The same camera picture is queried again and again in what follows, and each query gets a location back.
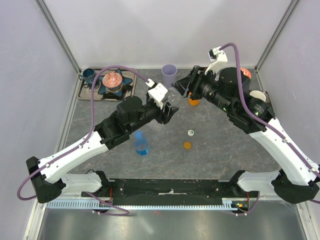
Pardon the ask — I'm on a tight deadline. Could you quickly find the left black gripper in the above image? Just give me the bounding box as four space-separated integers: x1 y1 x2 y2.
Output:
128 98 179 134

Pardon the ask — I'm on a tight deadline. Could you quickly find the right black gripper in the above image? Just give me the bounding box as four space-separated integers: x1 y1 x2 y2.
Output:
171 64 234 114

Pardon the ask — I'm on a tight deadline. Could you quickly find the clear bottle blue-white cap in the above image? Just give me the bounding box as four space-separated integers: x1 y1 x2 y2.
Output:
148 87 180 131

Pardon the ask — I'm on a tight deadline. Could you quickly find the orange juice bottle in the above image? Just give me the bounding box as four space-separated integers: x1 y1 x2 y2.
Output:
188 92 200 106

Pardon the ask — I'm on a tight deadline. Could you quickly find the white green bottle cap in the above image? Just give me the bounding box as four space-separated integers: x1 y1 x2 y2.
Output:
187 129 195 137

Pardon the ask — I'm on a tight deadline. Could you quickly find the orange bottle cap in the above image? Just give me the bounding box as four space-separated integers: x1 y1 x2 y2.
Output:
183 141 192 150

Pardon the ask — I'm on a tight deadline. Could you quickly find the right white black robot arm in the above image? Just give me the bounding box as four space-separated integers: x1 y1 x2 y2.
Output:
171 65 320 204

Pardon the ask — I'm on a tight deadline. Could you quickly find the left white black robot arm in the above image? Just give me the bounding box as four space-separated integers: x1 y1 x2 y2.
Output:
26 96 178 204

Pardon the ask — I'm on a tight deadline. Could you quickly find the blue water bottle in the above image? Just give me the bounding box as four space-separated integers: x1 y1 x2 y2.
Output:
134 131 149 156

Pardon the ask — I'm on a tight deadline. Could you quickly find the lavender plastic cup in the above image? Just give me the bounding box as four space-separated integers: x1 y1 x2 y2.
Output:
161 64 178 88

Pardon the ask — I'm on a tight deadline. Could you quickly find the red patterned bowl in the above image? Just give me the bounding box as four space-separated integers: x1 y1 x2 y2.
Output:
102 72 123 90

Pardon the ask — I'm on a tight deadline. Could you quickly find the red white floral bowl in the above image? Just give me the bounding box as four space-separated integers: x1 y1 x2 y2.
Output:
240 67 252 80

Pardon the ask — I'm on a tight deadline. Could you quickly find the blue star-shaped dish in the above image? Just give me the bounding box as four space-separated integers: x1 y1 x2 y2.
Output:
97 68 133 98

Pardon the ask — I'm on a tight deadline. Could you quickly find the pink white mug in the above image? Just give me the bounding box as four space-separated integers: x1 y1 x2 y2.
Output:
249 90 267 103

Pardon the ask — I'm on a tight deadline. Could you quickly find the metal tray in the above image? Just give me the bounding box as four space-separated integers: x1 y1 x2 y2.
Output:
77 68 137 102

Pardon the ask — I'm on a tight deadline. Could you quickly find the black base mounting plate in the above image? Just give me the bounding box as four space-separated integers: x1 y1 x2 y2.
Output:
93 178 258 206

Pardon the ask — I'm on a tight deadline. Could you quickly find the dark floral square plate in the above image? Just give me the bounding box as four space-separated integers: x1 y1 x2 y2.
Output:
262 91 276 118

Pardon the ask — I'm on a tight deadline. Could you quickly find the dark blue teacup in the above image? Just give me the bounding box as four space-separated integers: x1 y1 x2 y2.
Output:
79 68 96 84

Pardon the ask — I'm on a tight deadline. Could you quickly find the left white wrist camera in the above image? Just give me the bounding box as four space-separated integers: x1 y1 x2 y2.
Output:
147 83 169 110

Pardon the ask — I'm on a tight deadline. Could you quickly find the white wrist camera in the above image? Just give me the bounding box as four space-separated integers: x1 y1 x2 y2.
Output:
147 83 169 110
204 46 228 75

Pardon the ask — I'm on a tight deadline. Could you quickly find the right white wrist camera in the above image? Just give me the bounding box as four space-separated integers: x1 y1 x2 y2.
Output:
204 46 228 75

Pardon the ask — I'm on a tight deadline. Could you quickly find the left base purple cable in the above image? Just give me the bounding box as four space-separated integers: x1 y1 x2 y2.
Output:
84 191 131 217

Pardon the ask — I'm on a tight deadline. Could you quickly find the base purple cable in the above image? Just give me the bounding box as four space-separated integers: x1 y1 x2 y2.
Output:
224 191 262 217
84 191 131 217

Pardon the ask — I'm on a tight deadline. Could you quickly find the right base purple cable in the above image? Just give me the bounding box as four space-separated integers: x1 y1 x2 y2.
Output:
224 191 262 217

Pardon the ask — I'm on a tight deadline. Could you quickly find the slotted cable duct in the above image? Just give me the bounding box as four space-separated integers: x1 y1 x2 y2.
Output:
46 198 237 211

